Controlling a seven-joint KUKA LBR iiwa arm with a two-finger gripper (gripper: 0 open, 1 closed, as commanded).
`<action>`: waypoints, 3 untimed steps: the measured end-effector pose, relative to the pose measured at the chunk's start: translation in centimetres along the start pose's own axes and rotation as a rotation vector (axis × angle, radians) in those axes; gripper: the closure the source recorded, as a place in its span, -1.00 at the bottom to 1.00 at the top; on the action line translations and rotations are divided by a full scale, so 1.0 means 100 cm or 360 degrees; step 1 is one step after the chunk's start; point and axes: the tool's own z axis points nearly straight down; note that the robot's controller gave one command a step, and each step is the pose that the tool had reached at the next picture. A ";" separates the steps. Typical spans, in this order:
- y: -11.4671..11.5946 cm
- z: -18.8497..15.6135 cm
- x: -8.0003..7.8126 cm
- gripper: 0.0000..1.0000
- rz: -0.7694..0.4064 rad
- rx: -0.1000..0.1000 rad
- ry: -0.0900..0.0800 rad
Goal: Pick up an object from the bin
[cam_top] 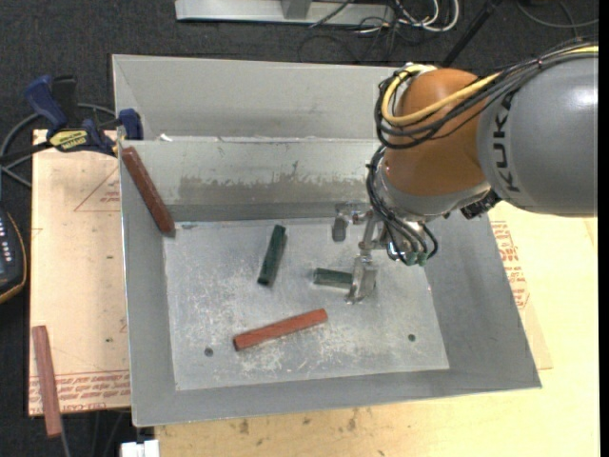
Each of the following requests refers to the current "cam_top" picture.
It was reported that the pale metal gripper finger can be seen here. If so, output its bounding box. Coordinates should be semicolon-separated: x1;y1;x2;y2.
359;262;381;301
344;258;367;305

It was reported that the dark green flat block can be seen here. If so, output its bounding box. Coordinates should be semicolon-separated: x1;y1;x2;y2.
256;224;288;288
312;267;356;289

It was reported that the red-brown flat block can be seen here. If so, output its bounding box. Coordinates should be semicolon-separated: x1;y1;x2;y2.
120;146;178;239
231;308;330;353
30;325;65;440

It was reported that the grey metal bin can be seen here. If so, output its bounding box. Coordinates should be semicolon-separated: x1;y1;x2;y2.
111;53;543;428

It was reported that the brown cardboard board, red print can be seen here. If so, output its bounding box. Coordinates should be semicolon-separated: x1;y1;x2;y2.
28;129;556;418

